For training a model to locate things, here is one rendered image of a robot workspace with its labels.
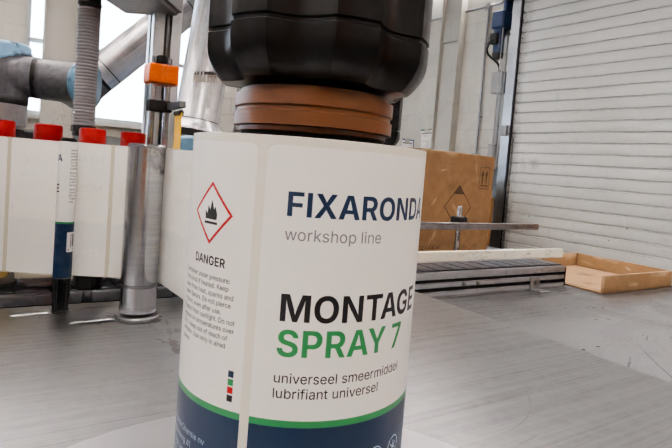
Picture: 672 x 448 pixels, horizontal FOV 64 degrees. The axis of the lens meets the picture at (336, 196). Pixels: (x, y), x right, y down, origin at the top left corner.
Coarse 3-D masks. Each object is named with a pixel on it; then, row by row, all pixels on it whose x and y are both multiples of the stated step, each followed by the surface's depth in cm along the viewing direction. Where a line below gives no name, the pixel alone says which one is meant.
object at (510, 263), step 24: (432, 264) 108; (456, 264) 110; (480, 264) 112; (504, 264) 115; (528, 264) 118; (552, 264) 121; (0, 288) 65; (24, 288) 66; (48, 288) 69; (72, 288) 68
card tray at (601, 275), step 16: (576, 256) 154; (592, 256) 150; (576, 272) 141; (592, 272) 143; (608, 272) 145; (624, 272) 142; (640, 272) 139; (656, 272) 128; (592, 288) 120; (608, 288) 118; (624, 288) 121; (640, 288) 125
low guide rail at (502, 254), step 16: (432, 256) 101; (448, 256) 103; (464, 256) 105; (480, 256) 108; (496, 256) 110; (512, 256) 113; (528, 256) 116; (544, 256) 119; (560, 256) 122; (16, 272) 64
